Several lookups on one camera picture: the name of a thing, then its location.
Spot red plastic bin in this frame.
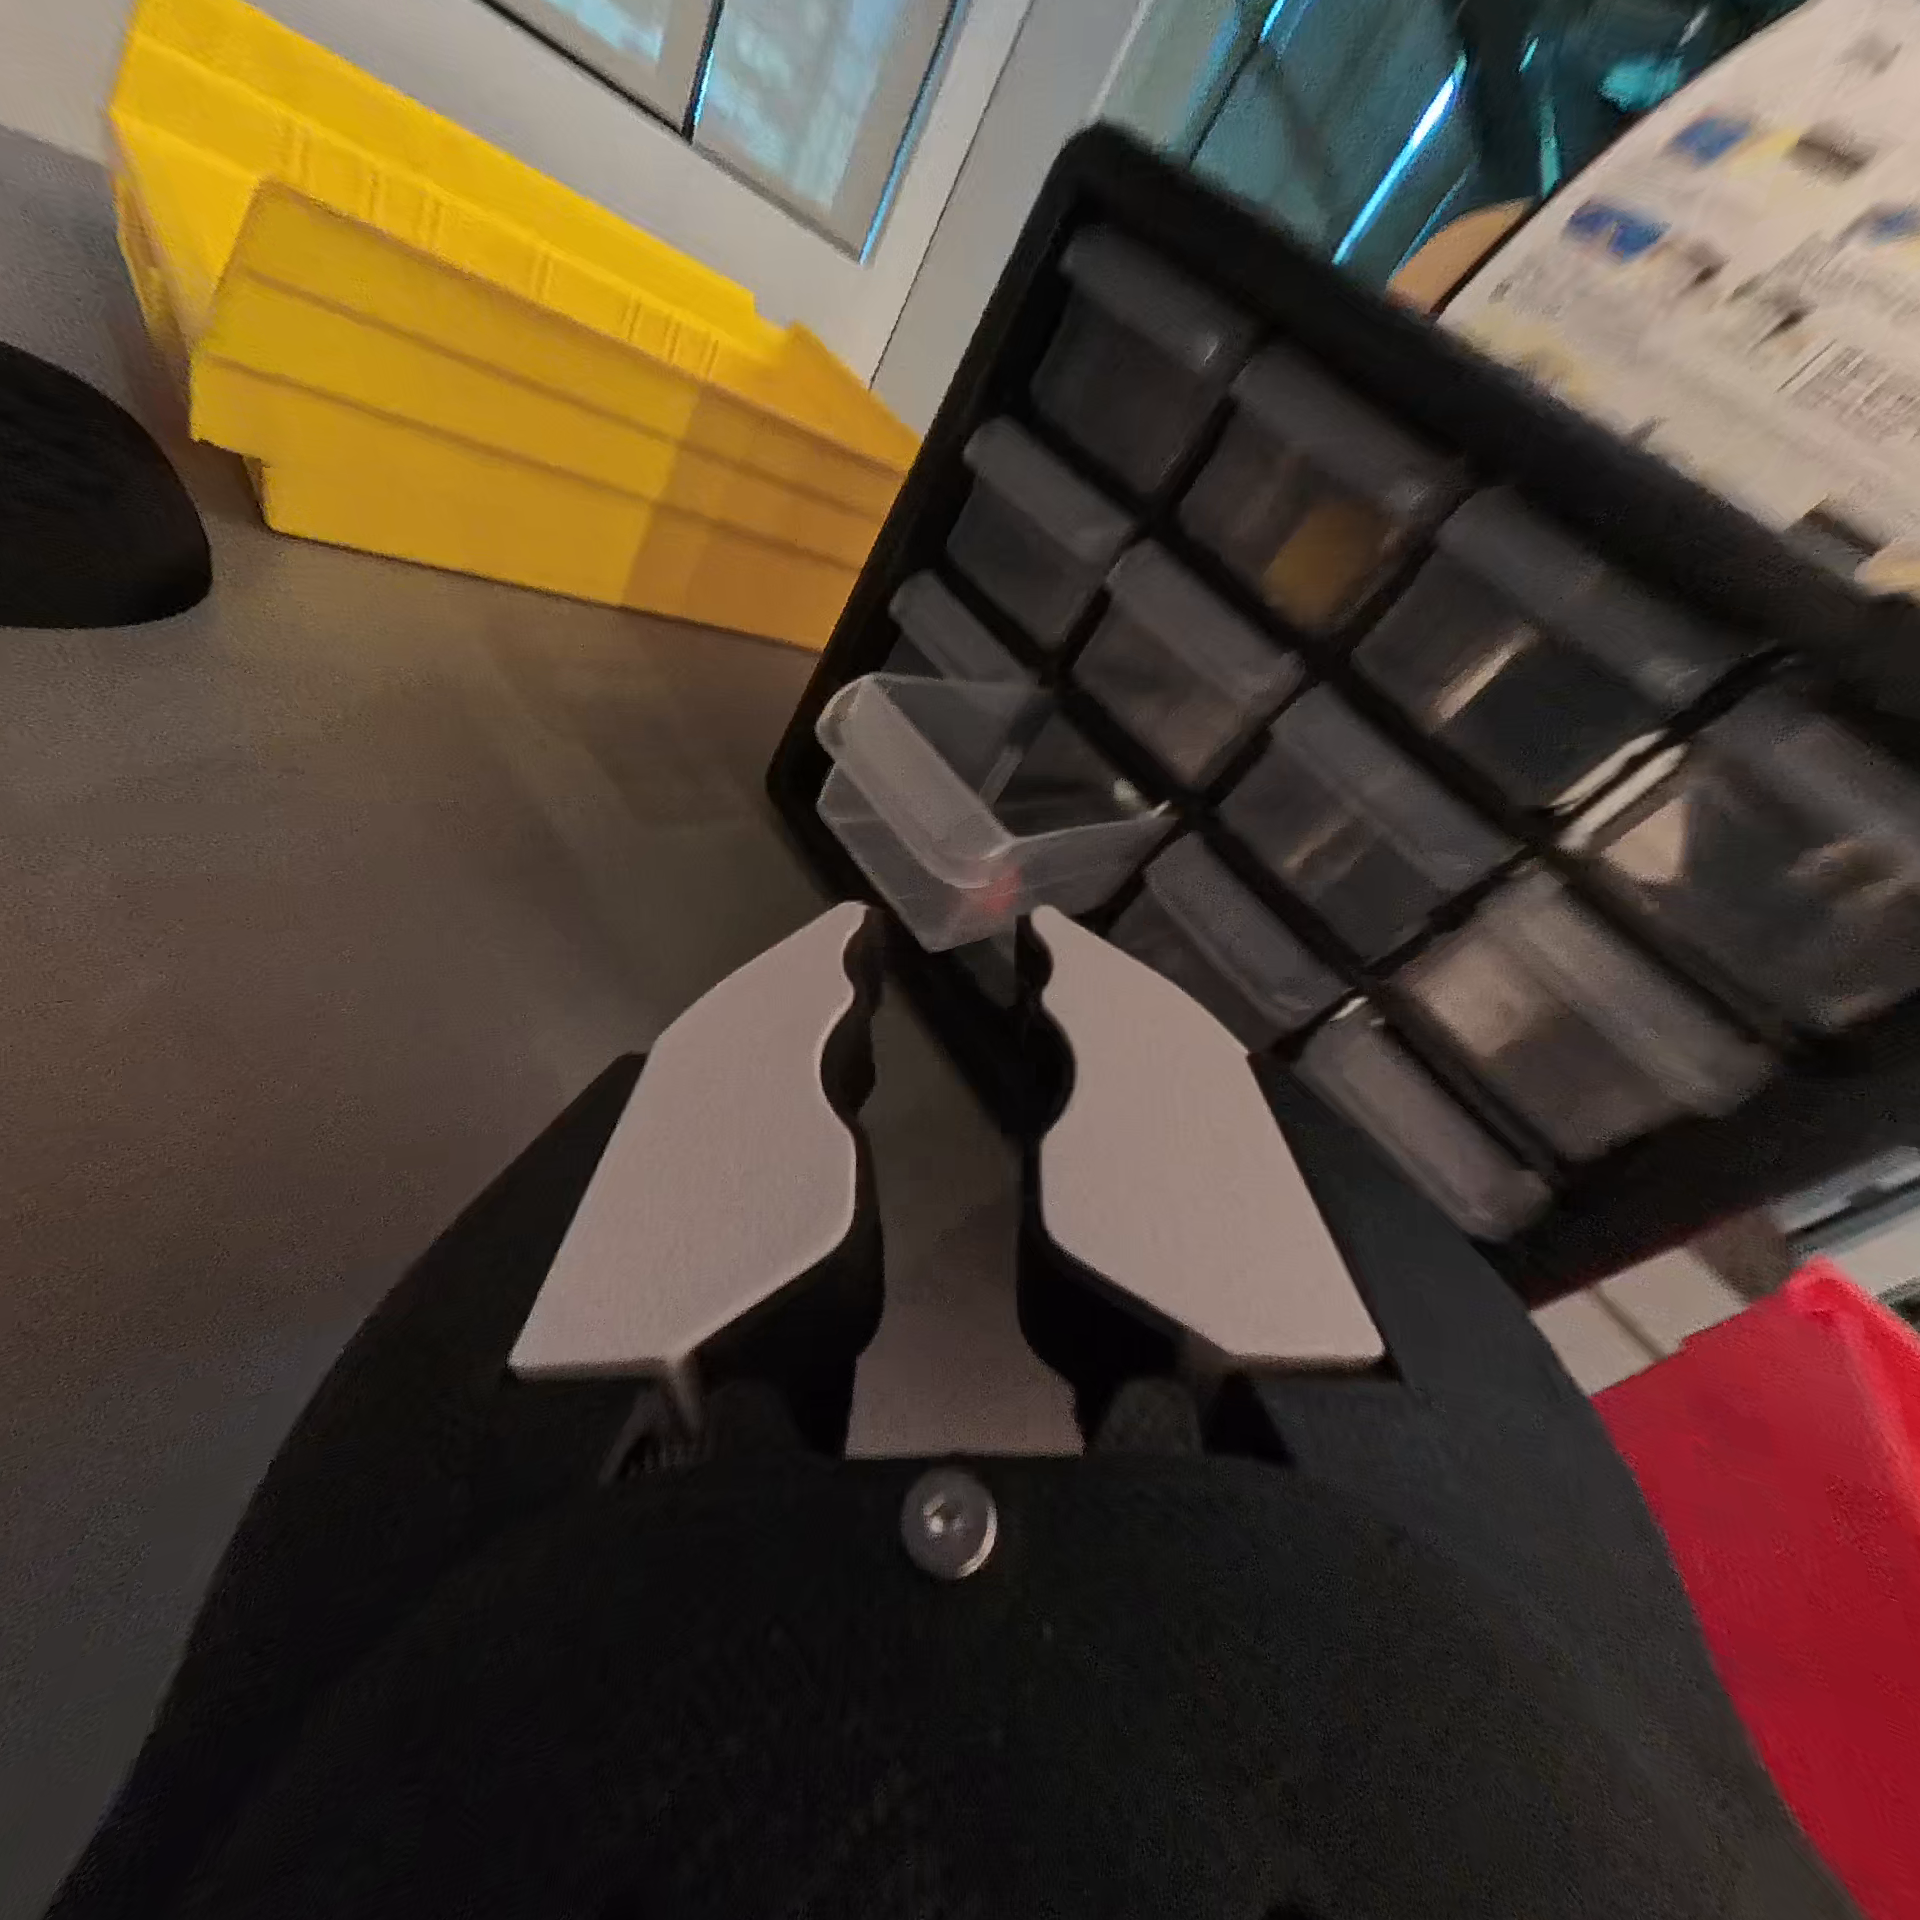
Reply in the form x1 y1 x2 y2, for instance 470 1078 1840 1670
1591 1259 1920 1920

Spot yellow cube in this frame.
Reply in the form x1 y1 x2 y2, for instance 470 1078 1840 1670
1268 501 1383 619

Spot instruction poster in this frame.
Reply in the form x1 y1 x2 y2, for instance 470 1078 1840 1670
1440 0 1920 595

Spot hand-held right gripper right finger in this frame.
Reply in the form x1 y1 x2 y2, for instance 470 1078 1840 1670
1017 900 1386 1467

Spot yellow plastic bin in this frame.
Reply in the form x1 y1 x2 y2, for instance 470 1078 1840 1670
109 0 922 654

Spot rounded wooden backing board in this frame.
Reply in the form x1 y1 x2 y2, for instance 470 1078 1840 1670
1388 187 1553 318

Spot black drawer cabinet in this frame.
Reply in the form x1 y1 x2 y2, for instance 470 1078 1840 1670
767 122 1920 1307

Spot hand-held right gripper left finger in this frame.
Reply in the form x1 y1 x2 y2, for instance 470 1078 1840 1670
508 900 885 1481

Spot grid of clear drawers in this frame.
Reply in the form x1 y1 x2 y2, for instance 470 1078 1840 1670
885 224 1920 1240

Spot black quilted case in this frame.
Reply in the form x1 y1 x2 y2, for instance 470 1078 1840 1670
0 342 213 629

